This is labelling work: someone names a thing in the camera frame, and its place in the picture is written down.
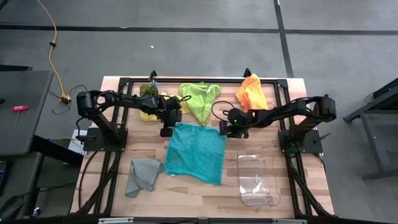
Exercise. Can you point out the black aluminium table frame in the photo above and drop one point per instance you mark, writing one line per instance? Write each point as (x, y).
(202, 80)

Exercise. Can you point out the small potted succulent plant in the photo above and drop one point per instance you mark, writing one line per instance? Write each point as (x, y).
(148, 89)

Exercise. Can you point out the backlit keyboard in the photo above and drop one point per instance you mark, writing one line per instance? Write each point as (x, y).
(2, 177)

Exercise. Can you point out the lime green microfiber towel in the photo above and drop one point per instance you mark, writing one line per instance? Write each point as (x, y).
(200, 99)

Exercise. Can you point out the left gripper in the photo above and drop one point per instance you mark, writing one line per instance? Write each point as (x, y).
(171, 112)

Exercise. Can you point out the dark gray side table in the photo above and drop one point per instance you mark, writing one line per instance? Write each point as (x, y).
(21, 112)

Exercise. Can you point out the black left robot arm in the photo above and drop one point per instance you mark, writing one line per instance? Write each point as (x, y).
(124, 101)

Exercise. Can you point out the teal microfiber towel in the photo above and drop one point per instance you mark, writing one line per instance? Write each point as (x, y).
(196, 152)

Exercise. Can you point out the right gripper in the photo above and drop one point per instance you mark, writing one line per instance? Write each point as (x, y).
(238, 124)

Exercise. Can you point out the clear plastic bin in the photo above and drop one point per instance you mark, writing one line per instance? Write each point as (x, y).
(258, 177)

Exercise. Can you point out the orange microfiber towel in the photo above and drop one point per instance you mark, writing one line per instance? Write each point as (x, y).
(252, 93)

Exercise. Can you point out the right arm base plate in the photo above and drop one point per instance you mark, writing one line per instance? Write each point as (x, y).
(311, 146)

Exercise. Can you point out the yellow microfiber towel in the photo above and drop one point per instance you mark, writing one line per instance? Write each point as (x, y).
(146, 116)

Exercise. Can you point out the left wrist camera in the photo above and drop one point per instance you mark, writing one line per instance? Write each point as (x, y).
(166, 132)

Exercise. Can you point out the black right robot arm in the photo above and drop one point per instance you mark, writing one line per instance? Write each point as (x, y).
(286, 109)

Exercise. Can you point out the silver metal bracket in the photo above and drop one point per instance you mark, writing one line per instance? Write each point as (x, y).
(289, 221)
(115, 220)

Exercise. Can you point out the black metal desk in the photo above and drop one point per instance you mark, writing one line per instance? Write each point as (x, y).
(373, 112)

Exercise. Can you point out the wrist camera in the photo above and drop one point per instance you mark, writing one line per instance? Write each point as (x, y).
(166, 132)
(223, 128)

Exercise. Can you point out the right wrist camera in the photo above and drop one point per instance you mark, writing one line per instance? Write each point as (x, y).
(223, 128)

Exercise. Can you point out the gray microfiber towel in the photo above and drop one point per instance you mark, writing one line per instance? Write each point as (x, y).
(143, 175)

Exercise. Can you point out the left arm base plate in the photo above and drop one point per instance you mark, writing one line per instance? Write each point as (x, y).
(93, 144)

